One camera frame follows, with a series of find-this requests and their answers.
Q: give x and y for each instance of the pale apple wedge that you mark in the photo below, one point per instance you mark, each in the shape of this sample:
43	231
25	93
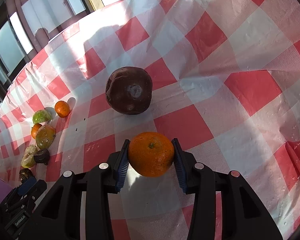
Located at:
27	160

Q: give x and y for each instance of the green apple half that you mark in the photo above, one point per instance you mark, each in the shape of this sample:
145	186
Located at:
41	116

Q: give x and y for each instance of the yellow apple half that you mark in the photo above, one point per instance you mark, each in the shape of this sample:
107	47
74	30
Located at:
45	136

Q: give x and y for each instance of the red white checkered tablecloth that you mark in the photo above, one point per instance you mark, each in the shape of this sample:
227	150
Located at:
226	84

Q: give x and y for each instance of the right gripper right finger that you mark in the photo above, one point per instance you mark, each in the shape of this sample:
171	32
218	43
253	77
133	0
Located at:
243	214

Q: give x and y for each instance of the dark mangosteen fruit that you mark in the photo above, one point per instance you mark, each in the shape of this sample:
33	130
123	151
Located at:
42	156
25	174

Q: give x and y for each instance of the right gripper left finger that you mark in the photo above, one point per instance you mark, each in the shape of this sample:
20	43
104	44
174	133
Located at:
58	214

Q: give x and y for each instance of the window frame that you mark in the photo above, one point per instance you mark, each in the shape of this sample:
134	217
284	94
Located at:
27	26

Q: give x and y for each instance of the large dark red apple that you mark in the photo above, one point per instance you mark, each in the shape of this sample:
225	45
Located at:
129	90

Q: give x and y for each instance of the small orange tangerine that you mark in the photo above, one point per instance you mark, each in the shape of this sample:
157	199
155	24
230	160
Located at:
62	109
35	129

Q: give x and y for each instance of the large orange tangerine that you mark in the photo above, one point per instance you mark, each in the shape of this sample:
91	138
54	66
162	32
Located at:
150	154

